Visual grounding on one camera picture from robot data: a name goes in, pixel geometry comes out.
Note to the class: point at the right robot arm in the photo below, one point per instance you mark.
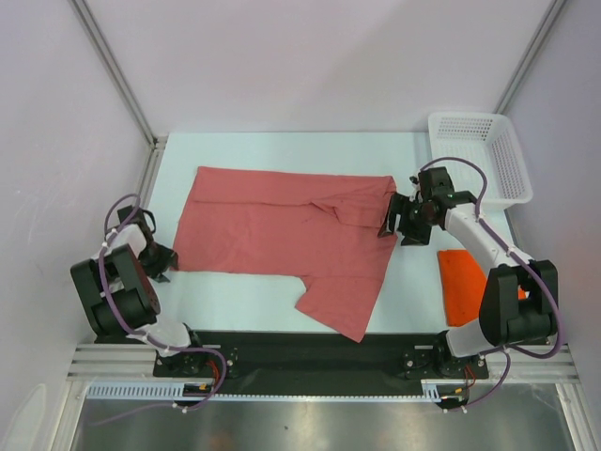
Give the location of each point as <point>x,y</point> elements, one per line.
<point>520,305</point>

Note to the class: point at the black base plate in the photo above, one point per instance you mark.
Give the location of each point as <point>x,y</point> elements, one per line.
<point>331,365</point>

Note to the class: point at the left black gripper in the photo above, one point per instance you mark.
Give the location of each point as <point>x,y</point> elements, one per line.
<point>168,257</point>

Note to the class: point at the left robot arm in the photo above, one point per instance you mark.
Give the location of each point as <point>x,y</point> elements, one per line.
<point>119,300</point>

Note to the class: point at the aluminium corner post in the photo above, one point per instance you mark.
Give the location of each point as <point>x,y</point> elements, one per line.
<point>534,48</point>
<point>107,58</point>

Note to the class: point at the white plastic basket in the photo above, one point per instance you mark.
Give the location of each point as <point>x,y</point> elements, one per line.
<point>476,145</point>

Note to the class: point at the folded orange t shirt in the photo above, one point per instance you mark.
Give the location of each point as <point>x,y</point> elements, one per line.
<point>463,286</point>

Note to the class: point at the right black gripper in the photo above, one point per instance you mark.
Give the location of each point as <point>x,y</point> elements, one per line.
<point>413,237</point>

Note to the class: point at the right aluminium corner post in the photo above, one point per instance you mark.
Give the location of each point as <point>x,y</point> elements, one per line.
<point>534,48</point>

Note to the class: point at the pink red t shirt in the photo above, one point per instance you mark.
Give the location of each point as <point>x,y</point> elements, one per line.
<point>323,229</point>

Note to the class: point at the left aluminium corner post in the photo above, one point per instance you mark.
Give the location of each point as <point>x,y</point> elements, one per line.
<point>107,58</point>

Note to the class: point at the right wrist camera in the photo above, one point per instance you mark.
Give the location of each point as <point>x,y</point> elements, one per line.
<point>416,187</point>

